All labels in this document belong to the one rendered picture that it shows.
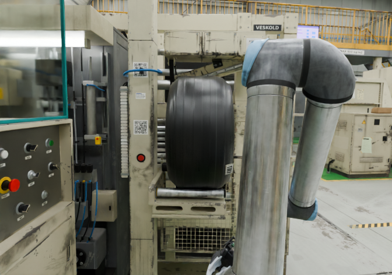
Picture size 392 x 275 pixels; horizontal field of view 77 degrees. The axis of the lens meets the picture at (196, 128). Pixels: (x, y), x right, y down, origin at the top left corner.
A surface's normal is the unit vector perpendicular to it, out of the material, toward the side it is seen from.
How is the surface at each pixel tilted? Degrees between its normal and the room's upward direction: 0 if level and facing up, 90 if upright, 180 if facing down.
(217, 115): 70
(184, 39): 90
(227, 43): 90
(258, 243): 77
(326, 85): 126
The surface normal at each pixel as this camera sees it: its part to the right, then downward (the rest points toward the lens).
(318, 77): -0.22, 0.58
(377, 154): 0.14, 0.09
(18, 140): 1.00, 0.01
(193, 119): -0.02, -0.19
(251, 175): -0.72, -0.15
